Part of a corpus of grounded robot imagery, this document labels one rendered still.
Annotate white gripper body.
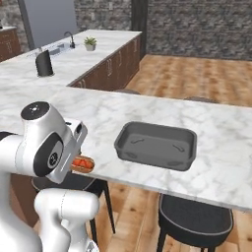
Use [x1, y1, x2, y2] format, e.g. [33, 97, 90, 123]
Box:
[53, 127, 89, 185]

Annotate hot dog in bun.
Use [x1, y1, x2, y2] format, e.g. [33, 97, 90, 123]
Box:
[70, 155, 96, 174]

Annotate grey tupperware container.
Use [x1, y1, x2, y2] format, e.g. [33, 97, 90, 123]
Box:
[113, 120, 198, 172]

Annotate brown wooden counter cupboards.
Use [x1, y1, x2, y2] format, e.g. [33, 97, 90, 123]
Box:
[67, 33, 143, 93]

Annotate black cylinder appliance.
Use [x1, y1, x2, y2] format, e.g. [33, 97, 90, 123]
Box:
[34, 48, 55, 79]

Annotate steel sink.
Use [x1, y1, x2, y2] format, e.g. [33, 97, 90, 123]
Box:
[48, 42, 72, 57]

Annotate green plant in white pot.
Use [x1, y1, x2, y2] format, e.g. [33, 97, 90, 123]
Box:
[83, 35, 98, 52]

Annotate black sink tap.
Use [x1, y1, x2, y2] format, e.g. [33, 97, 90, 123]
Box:
[63, 31, 77, 50]

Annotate brown wooden wall cupboards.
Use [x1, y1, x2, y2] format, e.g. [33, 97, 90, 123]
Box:
[0, 27, 23, 64]

